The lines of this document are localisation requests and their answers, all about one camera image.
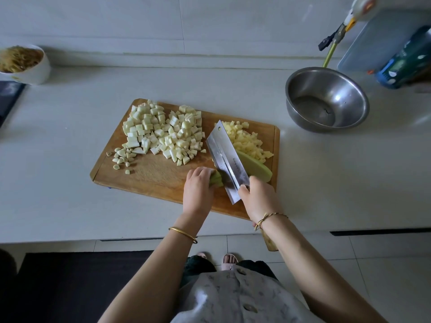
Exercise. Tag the black gas stove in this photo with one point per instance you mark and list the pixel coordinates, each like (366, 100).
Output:
(9, 101)

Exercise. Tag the light blue plastic board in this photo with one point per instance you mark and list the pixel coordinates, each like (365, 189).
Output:
(380, 43)

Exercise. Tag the person's left forearm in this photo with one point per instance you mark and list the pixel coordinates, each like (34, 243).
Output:
(151, 279)

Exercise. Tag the person's right forearm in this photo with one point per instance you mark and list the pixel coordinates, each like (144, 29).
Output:
(323, 276)

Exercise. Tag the person's foot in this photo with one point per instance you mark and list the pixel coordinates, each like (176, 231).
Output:
(201, 255)
(230, 260)

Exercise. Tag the pile of white diced vegetable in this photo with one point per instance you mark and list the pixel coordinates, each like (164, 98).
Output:
(180, 134)

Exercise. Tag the pile of garlic cloves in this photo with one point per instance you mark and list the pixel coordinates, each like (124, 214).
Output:
(121, 160)

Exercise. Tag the deep stainless steel bowl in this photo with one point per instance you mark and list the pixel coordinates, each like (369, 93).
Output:
(347, 94)

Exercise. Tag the gold bangle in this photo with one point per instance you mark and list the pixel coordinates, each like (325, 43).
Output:
(182, 234)

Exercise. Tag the wooden cutting board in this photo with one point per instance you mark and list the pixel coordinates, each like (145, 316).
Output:
(148, 178)

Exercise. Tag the black floor mat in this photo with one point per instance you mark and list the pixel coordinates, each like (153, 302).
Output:
(81, 286)

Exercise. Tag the white bowl of noodles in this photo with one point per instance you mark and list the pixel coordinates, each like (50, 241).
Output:
(23, 67)

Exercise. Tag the peeled yellow potato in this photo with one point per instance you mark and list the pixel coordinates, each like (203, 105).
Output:
(246, 138)

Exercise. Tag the person's left hand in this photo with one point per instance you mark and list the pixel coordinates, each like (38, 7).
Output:
(199, 195)

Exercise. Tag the green cucumber half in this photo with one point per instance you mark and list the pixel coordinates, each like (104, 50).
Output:
(259, 166)

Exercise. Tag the dark green trousers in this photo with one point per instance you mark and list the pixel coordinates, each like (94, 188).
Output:
(195, 269)

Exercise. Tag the person's left foot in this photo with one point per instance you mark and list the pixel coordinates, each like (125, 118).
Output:
(201, 255)

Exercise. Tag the dark green bottle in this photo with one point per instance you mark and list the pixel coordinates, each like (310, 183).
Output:
(404, 64)

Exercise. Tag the person's right foot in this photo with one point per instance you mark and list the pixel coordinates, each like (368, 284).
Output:
(230, 260)

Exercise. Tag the person's right hand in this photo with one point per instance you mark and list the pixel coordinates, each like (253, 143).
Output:
(259, 198)

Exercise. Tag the white patterned garment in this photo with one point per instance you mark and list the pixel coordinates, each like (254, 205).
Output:
(239, 299)

